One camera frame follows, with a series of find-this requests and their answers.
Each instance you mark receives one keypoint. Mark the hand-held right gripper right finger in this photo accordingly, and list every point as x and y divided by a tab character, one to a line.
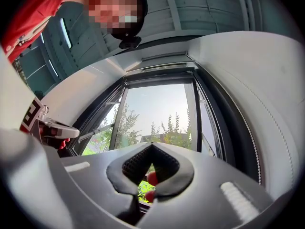
209	187

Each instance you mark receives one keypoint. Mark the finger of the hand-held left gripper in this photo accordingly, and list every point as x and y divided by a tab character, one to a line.
69	132

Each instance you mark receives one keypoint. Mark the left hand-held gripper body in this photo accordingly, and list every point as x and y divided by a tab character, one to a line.
32	114

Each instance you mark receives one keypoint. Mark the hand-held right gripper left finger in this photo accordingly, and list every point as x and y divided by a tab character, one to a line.
90	175

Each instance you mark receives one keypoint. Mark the grey glass window sash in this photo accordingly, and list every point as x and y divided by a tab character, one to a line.
196	118

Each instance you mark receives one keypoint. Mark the person's left hand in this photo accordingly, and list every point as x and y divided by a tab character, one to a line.
64	144

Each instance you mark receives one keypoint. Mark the person's right hand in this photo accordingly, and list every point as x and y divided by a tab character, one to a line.
152	178

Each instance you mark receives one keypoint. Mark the long ceiling light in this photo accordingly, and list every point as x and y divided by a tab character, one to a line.
53	68
65	32

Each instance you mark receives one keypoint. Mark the green trees outside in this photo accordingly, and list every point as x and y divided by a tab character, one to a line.
124	128

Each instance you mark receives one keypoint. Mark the person's red shirt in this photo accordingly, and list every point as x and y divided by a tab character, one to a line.
35	6

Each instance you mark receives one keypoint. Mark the grey roller blind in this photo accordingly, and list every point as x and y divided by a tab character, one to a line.
164	56

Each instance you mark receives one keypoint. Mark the person's head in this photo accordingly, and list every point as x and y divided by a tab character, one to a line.
112	8

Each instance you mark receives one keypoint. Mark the white ceiling pipe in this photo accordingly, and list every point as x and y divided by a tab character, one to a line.
255	6
243	6

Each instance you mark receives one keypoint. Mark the window with black frame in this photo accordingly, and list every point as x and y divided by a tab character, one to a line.
228	128

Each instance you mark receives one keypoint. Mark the black head-worn camera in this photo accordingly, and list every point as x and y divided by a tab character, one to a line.
129	42

